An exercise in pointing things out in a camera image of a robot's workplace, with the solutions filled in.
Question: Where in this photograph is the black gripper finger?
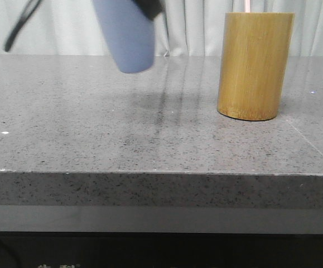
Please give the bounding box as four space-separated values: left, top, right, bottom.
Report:
133 0 164 20

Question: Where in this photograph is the black thin gripper finger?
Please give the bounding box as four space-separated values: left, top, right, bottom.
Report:
3 0 42 52

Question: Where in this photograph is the blue plastic cup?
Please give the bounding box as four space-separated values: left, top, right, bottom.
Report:
93 1 155 73

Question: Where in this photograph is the pink chopstick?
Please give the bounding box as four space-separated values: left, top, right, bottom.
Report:
244 0 251 13

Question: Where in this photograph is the white curtain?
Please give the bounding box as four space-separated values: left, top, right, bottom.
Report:
0 1 323 56

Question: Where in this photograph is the bamboo cylinder holder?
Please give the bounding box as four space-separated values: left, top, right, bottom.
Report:
217 12 295 121

